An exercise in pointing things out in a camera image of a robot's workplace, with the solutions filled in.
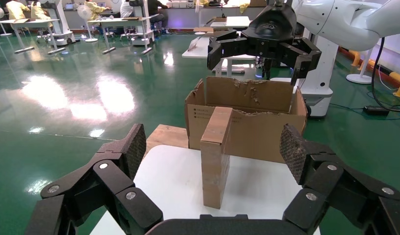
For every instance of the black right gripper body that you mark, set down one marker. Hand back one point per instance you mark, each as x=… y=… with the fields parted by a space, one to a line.
x=271 y=29

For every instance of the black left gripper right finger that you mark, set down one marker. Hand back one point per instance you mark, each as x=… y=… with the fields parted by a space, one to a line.
x=320 y=181

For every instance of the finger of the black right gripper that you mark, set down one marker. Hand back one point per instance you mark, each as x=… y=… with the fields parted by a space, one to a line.
x=303 y=56
x=224 y=47

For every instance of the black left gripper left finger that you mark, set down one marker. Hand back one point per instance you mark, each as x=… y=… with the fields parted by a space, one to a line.
x=106 y=181

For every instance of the small brown cardboard box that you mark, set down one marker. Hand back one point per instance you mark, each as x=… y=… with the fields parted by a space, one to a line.
x=214 y=168

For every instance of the big open cardboard box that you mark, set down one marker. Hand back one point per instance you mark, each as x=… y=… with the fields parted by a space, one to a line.
x=261 y=136

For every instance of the white work table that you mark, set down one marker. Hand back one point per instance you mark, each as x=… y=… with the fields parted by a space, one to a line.
x=200 y=48

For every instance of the flat cardboard piece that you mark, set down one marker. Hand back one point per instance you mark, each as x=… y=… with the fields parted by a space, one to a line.
x=203 y=30

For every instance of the small white table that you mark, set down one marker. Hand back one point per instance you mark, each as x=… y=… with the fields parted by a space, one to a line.
x=235 y=22

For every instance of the long white back counter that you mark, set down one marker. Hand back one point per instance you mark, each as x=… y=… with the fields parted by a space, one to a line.
x=187 y=18

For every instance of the plywood board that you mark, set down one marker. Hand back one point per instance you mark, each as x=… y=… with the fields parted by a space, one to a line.
x=167 y=138

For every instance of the person in black clothes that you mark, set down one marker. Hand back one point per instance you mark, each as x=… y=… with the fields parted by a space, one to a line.
x=154 y=6

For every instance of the black power strip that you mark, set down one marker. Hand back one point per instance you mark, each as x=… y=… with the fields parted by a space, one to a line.
x=376 y=110

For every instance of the person in white shirt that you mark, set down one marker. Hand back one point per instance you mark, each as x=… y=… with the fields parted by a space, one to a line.
x=126 y=9

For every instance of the white desk with grey feet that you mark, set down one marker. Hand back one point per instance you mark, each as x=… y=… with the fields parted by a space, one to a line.
x=122 y=22
x=28 y=22

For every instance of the person in yellow jacket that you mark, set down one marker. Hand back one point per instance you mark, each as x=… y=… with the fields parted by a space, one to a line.
x=94 y=8
x=17 y=9
x=38 y=11

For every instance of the white round pedestal stand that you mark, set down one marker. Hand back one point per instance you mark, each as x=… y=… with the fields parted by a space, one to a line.
x=358 y=78

